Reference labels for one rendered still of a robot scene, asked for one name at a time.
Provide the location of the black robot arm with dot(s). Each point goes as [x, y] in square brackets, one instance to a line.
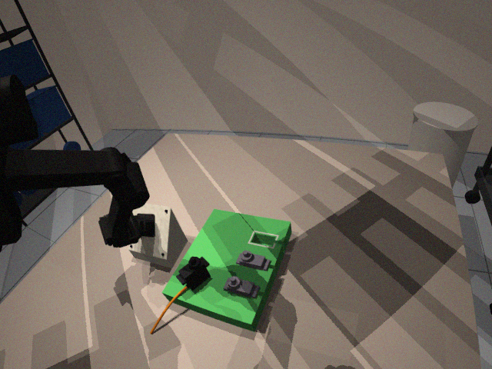
[40, 169]

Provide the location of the green rectangular deck plate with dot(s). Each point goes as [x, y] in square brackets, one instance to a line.
[245, 253]

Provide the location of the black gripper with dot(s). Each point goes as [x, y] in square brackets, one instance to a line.
[10, 214]

